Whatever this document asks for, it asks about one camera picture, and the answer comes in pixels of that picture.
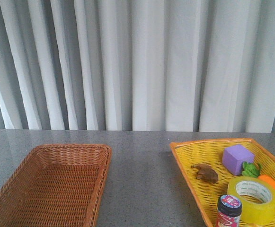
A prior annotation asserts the yellow tape roll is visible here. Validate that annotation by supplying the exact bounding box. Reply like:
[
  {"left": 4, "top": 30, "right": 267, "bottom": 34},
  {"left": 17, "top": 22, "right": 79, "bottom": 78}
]
[{"left": 227, "top": 176, "right": 275, "bottom": 226}]

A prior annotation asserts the white pleated curtain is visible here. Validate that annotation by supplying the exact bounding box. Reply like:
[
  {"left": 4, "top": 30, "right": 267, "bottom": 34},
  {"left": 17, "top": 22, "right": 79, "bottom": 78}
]
[{"left": 0, "top": 0, "right": 275, "bottom": 133}]

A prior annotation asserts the brown toy animal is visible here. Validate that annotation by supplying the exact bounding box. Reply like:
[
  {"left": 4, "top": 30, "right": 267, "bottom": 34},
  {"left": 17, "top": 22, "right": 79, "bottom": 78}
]
[{"left": 191, "top": 163, "right": 219, "bottom": 183}]

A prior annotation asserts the yellow wicker basket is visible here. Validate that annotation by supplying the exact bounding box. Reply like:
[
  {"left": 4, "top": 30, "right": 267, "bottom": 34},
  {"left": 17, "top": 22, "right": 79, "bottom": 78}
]
[{"left": 170, "top": 138, "right": 275, "bottom": 227}]

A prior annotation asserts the purple foam cube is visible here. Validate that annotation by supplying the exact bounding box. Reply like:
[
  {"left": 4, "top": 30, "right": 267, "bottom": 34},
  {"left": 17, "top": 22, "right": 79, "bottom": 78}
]
[{"left": 222, "top": 144, "right": 255, "bottom": 176}]

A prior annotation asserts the brown wicker basket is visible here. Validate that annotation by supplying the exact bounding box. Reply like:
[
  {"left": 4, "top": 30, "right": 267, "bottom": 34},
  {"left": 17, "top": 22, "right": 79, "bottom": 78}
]
[{"left": 0, "top": 144, "right": 112, "bottom": 227}]

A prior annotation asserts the orange toy carrot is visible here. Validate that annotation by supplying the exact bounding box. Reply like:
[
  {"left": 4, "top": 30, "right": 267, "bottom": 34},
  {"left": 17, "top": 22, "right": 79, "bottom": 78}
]
[{"left": 241, "top": 161, "right": 275, "bottom": 189}]

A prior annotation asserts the pink labelled black-lid bottle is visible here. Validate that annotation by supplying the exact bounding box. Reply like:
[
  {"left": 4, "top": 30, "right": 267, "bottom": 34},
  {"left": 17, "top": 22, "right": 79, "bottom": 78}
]
[{"left": 215, "top": 194, "right": 242, "bottom": 227}]

